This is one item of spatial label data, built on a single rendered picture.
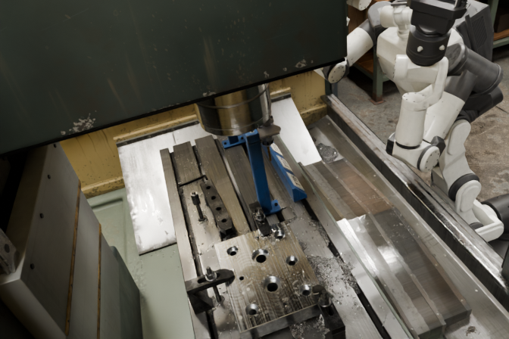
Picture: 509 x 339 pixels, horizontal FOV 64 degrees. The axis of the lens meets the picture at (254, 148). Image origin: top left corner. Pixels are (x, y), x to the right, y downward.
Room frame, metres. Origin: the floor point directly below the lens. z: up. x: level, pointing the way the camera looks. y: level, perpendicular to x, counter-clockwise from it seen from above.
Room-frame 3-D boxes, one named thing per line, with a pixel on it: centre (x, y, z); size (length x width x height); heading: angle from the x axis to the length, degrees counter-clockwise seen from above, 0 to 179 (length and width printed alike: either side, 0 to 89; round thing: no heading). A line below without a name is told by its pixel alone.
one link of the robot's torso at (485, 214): (1.28, -0.97, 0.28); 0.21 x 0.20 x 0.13; 101
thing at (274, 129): (1.02, -0.05, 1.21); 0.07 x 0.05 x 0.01; 101
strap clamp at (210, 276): (0.69, 0.18, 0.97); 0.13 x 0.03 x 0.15; 101
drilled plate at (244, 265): (0.70, 0.03, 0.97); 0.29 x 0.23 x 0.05; 11
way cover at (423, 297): (1.02, -0.33, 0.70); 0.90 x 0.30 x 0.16; 11
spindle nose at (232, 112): (0.75, 0.03, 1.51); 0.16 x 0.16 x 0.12
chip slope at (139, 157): (1.39, 0.14, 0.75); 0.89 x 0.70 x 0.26; 101
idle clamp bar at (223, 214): (1.02, 0.16, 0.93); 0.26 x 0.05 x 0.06; 16
